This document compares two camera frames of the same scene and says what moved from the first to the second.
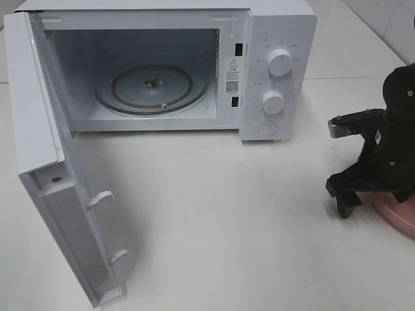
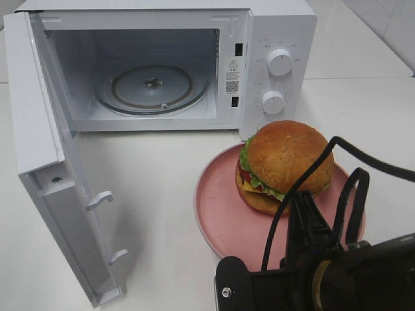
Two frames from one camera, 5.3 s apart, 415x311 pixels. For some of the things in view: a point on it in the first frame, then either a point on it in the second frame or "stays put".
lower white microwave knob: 273,102 stays put
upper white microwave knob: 279,63 stays put
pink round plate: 401,214 → 231,229
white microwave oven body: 182,66 stays put
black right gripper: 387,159 → 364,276
